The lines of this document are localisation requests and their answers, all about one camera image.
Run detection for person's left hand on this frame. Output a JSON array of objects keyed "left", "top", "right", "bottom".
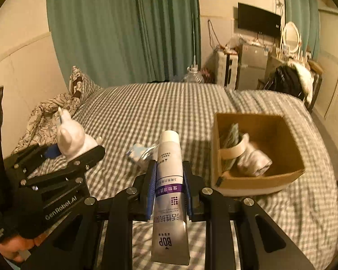
[{"left": 0, "top": 187, "right": 46, "bottom": 245}]

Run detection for grey cabinet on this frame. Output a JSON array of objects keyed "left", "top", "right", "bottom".
[{"left": 236, "top": 43, "right": 271, "bottom": 90}]

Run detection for white wardrobe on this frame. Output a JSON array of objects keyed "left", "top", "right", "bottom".
[{"left": 312, "top": 6, "right": 338, "bottom": 158}]

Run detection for green patterned packet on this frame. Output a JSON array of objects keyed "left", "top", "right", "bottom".
[{"left": 220, "top": 123, "right": 240, "bottom": 172}]

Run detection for wide green curtain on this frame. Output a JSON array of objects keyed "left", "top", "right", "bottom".
[{"left": 46, "top": 0, "right": 202, "bottom": 89}]

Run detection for leaf patterned blanket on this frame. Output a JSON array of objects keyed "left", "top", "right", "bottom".
[{"left": 12, "top": 91, "right": 82, "bottom": 156}]

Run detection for leaf patterned pillow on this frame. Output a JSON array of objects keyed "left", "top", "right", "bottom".
[{"left": 69, "top": 66, "right": 104, "bottom": 102}]

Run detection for black backpack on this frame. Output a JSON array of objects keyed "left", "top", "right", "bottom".
[{"left": 266, "top": 65, "right": 306, "bottom": 101}]

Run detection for wooden dresser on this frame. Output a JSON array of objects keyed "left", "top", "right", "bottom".
[{"left": 266, "top": 53, "right": 323, "bottom": 111}]

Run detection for black wall television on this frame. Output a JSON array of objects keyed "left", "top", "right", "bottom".
[{"left": 238, "top": 2, "right": 282, "bottom": 38}]

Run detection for white rolled cloth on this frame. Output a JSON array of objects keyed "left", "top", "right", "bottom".
[{"left": 236, "top": 143, "right": 272, "bottom": 176}]

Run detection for narrow green curtain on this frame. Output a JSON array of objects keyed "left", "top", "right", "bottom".
[{"left": 281, "top": 0, "right": 320, "bottom": 61}]

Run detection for white crate shelf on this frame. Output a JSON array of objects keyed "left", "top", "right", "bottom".
[{"left": 217, "top": 49, "right": 238, "bottom": 89}]

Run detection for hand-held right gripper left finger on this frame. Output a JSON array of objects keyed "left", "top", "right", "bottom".
[{"left": 23, "top": 160, "right": 158, "bottom": 270}]

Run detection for white tape roll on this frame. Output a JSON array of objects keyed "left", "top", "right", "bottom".
[{"left": 220, "top": 133, "right": 250, "bottom": 160}]

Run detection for white garment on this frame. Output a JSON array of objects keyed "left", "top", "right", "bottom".
[{"left": 294, "top": 62, "right": 316, "bottom": 102}]

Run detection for white purple toothpaste tube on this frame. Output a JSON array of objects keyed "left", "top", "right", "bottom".
[{"left": 151, "top": 130, "right": 191, "bottom": 266}]

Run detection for white plush rabbit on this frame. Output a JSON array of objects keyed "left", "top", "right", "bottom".
[{"left": 57, "top": 107, "right": 104, "bottom": 164}]

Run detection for blue white plastic packet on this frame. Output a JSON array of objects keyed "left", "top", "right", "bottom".
[{"left": 126, "top": 143, "right": 160, "bottom": 170}]

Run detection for brown cardboard box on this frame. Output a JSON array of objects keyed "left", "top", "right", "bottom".
[{"left": 211, "top": 113, "right": 306, "bottom": 197}]

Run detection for white oval mirror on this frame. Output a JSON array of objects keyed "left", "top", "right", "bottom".
[{"left": 280, "top": 22, "right": 302, "bottom": 54}]

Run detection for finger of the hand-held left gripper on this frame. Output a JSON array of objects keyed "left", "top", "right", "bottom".
[
  {"left": 19, "top": 145, "right": 106, "bottom": 200},
  {"left": 3, "top": 143, "right": 61, "bottom": 176}
]

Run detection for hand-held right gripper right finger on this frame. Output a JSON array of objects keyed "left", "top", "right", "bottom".
[{"left": 182, "top": 160, "right": 316, "bottom": 270}]

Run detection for clear water jug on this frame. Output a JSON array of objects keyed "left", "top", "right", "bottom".
[{"left": 183, "top": 65, "right": 205, "bottom": 84}]

